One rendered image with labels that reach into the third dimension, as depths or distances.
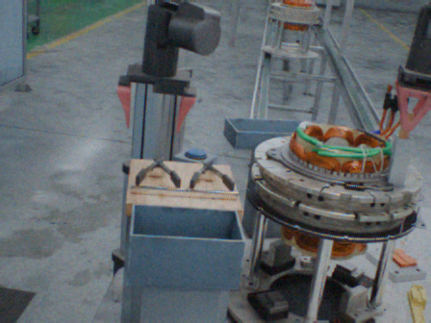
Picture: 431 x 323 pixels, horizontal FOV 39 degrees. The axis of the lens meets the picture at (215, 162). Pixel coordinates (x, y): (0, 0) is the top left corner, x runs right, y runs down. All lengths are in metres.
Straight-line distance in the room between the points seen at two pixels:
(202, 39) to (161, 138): 0.57
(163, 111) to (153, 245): 0.59
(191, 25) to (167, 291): 0.40
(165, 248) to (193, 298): 0.11
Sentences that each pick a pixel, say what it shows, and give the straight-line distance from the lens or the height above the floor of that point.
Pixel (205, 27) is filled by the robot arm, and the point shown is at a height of 1.35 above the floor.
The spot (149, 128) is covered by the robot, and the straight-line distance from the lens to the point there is 1.45.
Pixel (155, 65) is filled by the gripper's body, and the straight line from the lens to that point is 0.97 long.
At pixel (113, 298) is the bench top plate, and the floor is 0.78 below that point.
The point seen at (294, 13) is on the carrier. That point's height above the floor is 1.06.
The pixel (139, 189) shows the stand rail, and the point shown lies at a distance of 1.01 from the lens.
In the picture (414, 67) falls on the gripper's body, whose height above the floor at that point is 1.31.
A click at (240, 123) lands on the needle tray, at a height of 1.05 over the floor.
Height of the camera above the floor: 1.48
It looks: 20 degrees down
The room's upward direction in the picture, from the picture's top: 7 degrees clockwise
